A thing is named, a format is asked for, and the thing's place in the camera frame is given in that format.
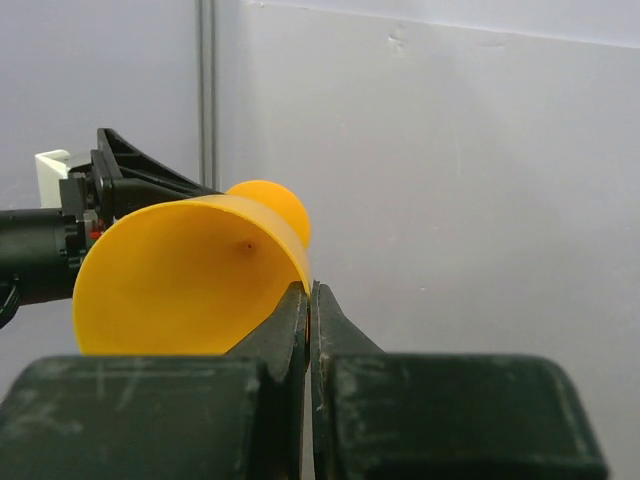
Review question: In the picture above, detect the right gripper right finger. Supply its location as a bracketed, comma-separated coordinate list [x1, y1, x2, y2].
[309, 283, 608, 479]

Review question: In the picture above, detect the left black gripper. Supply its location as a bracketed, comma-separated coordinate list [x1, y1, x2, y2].
[1, 128, 218, 326]

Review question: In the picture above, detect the orange wine glass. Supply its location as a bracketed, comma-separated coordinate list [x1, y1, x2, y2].
[72, 180, 312, 355]

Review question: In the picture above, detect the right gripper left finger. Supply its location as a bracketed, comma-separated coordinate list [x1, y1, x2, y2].
[1, 283, 306, 479]

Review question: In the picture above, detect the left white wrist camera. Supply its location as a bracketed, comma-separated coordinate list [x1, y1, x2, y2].
[35, 149, 90, 208]

